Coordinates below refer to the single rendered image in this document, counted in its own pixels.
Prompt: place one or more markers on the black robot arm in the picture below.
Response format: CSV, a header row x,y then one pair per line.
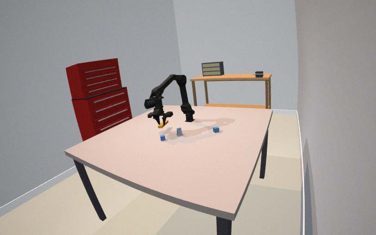
x,y
156,98

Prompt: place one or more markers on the orange bar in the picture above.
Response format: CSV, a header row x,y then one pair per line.
x,y
161,125

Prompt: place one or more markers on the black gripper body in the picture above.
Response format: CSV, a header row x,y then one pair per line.
x,y
167,114

